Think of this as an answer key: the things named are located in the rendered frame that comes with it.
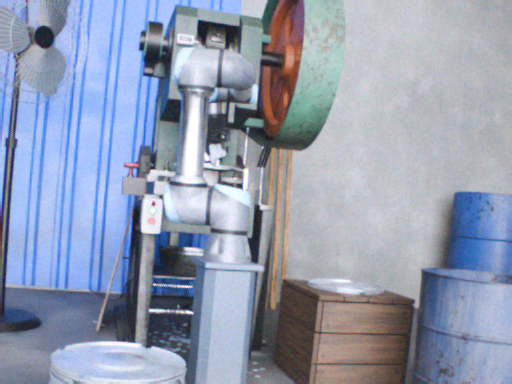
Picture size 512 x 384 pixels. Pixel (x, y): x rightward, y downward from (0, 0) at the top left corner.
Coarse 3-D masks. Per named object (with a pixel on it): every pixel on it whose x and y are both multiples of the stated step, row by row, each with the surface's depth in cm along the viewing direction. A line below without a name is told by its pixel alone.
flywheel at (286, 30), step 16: (288, 0) 253; (272, 16) 275; (288, 16) 261; (304, 16) 228; (272, 32) 276; (288, 32) 263; (272, 48) 281; (288, 48) 250; (288, 64) 249; (272, 80) 280; (288, 80) 254; (272, 96) 278; (288, 96) 260; (272, 112) 276; (272, 128) 262
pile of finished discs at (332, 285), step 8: (312, 280) 218; (320, 280) 221; (328, 280) 223; (336, 280) 224; (344, 280) 224; (320, 288) 201; (328, 288) 198; (336, 288) 203; (344, 288) 203; (352, 288) 203; (360, 288) 205; (368, 288) 208; (376, 288) 210
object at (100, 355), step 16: (64, 352) 120; (80, 352) 122; (96, 352) 123; (112, 352) 123; (128, 352) 126; (144, 352) 128; (160, 352) 129; (64, 368) 109; (80, 368) 110; (96, 368) 111; (112, 368) 112; (128, 368) 113; (144, 368) 115; (160, 368) 116; (176, 368) 117
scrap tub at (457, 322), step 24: (432, 288) 157; (456, 288) 149; (480, 288) 145; (504, 288) 142; (432, 312) 157; (456, 312) 149; (480, 312) 145; (504, 312) 143; (432, 336) 156; (456, 336) 149; (480, 336) 145; (504, 336) 143; (432, 360) 156; (456, 360) 149; (480, 360) 145; (504, 360) 143
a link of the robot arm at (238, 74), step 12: (228, 60) 160; (240, 60) 162; (228, 72) 161; (240, 72) 162; (252, 72) 166; (228, 84) 164; (240, 84) 166; (252, 84) 171; (228, 96) 202; (240, 96) 190; (252, 96) 201
